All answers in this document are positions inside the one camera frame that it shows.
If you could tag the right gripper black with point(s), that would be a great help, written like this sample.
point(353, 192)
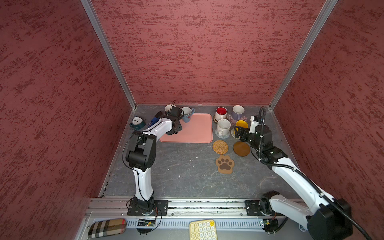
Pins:
point(244, 131)

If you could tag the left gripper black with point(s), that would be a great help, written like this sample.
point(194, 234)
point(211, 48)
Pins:
point(178, 128)

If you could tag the large round wooden coaster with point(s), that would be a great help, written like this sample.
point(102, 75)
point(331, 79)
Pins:
point(241, 149)

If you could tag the pink flower coaster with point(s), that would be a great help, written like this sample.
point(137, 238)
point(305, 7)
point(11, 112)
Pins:
point(234, 121)

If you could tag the lavender mug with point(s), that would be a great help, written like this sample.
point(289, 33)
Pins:
point(238, 112)

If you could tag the woven rattan coaster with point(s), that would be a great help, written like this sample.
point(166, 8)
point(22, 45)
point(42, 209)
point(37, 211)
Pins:
point(220, 147)

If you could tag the white mug red inside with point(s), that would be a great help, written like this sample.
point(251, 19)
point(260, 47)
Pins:
point(220, 113)

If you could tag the brown paw print coaster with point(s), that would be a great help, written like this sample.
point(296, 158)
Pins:
point(225, 164)

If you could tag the yellow mug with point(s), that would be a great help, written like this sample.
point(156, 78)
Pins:
point(242, 124)

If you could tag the grey blue woven coaster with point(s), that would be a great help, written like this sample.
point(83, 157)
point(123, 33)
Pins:
point(222, 136)

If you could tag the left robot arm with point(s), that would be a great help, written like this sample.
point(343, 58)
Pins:
point(139, 154)

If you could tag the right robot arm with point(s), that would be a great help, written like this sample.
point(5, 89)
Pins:
point(323, 216)

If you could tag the white speckled blue mug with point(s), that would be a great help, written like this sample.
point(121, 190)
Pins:
point(188, 112)

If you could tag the blue stapler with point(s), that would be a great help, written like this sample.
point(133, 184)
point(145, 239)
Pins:
point(155, 119)

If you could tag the pink serving tray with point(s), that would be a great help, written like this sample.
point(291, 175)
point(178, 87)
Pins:
point(198, 130)

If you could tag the green tape measure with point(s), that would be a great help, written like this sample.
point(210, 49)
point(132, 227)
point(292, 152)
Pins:
point(137, 123)

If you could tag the yellow keypad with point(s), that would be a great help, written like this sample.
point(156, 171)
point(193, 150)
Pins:
point(203, 230)

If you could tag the plaid glasses case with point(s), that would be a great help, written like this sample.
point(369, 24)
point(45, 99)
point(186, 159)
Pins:
point(107, 228)

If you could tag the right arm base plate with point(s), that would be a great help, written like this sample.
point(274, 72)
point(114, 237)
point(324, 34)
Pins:
point(253, 209)

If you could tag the aluminium rail frame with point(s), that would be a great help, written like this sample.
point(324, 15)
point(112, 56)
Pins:
point(228, 214)

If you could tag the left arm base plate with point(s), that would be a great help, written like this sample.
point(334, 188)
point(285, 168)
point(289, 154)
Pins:
point(160, 208)

